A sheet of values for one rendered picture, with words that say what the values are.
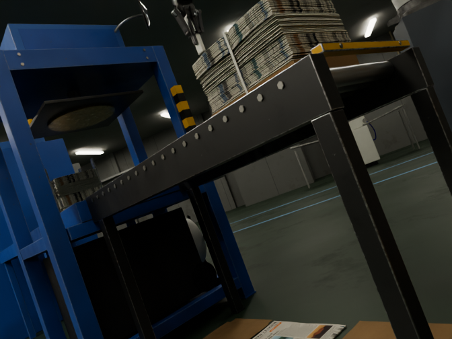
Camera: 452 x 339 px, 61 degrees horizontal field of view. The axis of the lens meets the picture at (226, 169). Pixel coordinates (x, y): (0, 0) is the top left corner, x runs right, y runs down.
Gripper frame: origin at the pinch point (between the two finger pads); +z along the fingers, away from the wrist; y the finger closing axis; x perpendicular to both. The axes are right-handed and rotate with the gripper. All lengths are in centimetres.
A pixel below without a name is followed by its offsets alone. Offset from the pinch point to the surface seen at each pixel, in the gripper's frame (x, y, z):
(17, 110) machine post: 77, -44, -12
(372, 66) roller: -52, 8, 36
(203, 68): -12.0, -13.6, 14.8
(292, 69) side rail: -53, -29, 35
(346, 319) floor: -3, 18, 114
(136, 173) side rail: 22, -30, 36
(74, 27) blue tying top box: 88, 1, -59
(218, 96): -13.2, -13.0, 24.8
